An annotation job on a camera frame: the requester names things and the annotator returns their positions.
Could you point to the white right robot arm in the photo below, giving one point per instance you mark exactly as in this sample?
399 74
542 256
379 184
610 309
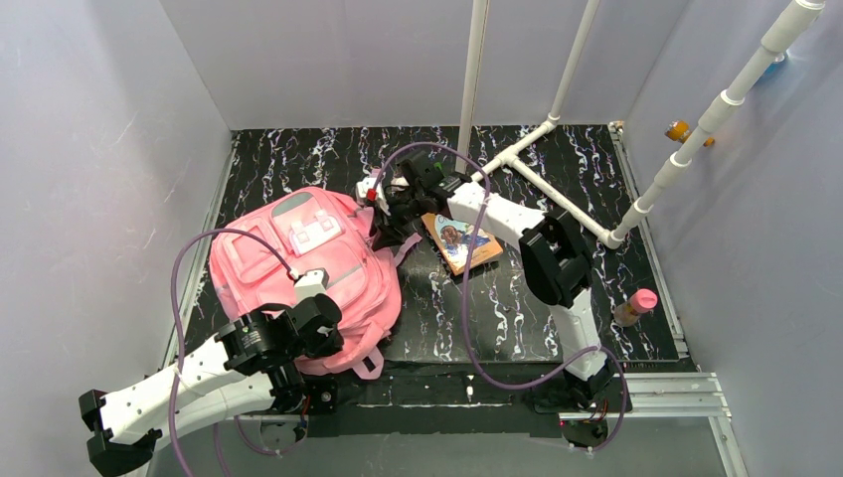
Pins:
556 261

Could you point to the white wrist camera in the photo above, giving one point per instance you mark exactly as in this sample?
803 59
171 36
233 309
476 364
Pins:
369 193
311 283

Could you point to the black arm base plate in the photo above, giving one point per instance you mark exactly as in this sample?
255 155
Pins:
416 398

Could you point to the pink student backpack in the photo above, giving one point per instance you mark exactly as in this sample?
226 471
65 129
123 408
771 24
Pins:
308 229

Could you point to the orange Othello book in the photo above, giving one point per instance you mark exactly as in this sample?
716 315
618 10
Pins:
453 238

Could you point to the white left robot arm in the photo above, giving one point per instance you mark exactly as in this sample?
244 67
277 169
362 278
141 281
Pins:
248 365

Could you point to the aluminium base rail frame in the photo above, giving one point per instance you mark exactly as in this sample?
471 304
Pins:
659 395

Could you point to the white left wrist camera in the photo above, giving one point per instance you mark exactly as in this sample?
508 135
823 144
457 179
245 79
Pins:
311 283

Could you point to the orange yellow wall knob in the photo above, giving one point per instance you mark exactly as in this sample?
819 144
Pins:
678 131

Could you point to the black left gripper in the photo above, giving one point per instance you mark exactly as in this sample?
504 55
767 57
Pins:
322 330

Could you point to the brown bottle with pink cap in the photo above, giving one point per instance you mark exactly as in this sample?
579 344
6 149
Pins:
629 312

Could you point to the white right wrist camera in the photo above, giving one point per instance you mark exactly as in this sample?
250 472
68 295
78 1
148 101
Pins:
369 193

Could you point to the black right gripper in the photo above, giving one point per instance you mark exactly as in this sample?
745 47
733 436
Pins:
392 215

